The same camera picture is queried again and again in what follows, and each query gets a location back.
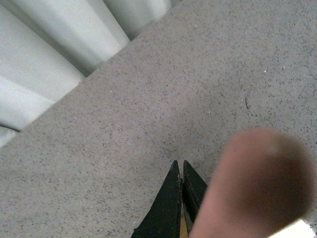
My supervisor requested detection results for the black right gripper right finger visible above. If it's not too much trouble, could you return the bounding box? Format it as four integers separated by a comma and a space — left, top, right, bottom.
182, 160, 207, 234

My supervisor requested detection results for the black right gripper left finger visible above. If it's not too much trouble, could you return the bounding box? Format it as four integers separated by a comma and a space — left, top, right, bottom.
132, 160, 182, 238

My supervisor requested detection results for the white pleated curtain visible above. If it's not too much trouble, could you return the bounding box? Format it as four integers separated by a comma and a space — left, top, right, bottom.
0, 0, 178, 145

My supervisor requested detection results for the pink chopstick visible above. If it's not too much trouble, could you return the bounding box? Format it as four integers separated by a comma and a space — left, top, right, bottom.
189, 128, 316, 238

